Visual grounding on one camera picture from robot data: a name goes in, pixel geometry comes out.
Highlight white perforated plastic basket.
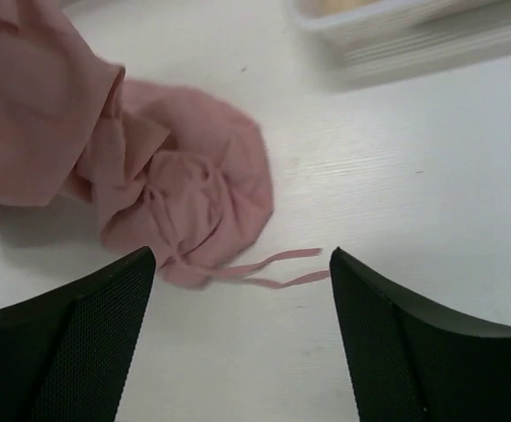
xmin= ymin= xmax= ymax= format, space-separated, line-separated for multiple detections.
xmin=283 ymin=1 xmax=511 ymax=91

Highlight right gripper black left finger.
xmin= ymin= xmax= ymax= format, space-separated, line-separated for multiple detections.
xmin=0 ymin=247 xmax=156 ymax=421

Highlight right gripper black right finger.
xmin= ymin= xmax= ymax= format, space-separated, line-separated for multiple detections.
xmin=330 ymin=249 xmax=511 ymax=422

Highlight pink trousers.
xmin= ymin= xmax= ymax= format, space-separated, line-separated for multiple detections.
xmin=0 ymin=0 xmax=332 ymax=291

